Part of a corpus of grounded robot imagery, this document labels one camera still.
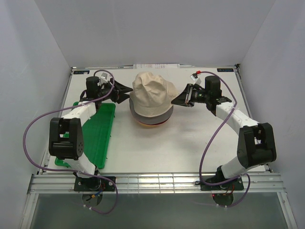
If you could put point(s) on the aluminium table rail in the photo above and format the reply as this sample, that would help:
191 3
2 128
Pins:
166 183

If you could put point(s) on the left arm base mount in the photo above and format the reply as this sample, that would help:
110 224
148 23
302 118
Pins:
94 184

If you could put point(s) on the dark red bucket hat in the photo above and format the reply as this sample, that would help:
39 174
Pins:
156 123

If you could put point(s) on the grey bucket hat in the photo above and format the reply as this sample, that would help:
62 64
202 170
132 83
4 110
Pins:
150 120

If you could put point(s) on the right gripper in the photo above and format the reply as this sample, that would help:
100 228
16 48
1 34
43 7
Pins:
185 98

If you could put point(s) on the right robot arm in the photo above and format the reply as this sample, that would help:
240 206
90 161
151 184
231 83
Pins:
256 143

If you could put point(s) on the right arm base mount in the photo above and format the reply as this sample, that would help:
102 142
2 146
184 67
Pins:
235 184

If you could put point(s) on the yellow bucket hat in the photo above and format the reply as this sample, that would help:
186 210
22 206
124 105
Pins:
150 126

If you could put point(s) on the beige bucket hat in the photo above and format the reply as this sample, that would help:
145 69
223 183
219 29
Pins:
152 95

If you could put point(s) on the green plastic tray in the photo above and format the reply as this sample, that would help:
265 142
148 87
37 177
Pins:
79 140

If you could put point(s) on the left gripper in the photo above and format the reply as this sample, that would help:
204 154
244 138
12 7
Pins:
118 97

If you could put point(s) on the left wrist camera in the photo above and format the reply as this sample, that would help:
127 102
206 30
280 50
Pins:
105 77

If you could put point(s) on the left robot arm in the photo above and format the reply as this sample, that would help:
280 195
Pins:
96 93

